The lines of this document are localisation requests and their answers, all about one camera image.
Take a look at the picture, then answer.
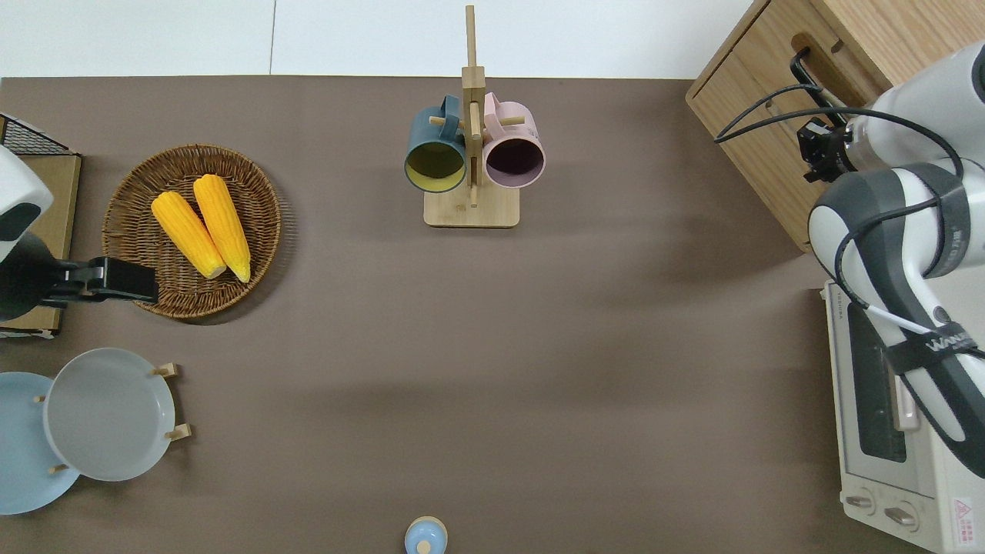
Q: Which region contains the yellow corn cob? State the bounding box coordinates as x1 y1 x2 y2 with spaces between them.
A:
151 191 228 279
192 174 252 283

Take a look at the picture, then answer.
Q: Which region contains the light wooden cabinet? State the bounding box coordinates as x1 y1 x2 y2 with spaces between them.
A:
685 0 985 255

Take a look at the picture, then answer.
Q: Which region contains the pink mug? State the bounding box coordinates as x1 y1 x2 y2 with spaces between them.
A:
482 92 546 189

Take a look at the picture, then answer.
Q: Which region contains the small blue round bell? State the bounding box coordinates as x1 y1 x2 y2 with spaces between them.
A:
405 516 449 554

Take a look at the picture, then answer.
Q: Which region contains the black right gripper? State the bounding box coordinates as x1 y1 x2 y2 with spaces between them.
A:
796 115 855 184

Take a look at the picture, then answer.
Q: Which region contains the grey plate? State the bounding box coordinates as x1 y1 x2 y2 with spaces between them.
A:
43 348 176 482

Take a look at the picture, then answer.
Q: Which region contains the wooden drawer with black handle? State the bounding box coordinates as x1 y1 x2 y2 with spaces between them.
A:
731 0 897 232

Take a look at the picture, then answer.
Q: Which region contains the wire and wood shelf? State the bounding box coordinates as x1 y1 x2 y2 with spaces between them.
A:
0 114 82 339

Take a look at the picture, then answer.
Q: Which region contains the brown table mat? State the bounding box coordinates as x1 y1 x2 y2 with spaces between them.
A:
0 75 924 554

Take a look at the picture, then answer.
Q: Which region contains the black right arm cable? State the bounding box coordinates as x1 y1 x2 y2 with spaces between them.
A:
714 83 967 339

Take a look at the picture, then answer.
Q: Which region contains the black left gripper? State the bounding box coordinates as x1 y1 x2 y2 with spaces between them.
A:
0 233 159 322

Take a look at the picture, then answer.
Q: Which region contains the brown wicker basket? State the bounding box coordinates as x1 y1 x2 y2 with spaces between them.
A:
102 144 282 320

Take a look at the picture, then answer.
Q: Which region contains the wooden plate rack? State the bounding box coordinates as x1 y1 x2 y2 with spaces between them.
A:
31 362 193 474

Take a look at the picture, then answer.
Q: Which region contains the dark blue mug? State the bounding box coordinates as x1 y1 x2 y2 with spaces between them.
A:
405 95 468 193

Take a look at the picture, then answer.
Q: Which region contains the wooden mug rack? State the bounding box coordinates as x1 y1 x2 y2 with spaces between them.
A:
423 5 521 229

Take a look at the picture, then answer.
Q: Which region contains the light blue plate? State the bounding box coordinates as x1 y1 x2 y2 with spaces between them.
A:
0 372 82 516

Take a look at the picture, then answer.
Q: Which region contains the white toaster oven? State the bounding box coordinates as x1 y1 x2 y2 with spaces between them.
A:
822 281 985 553

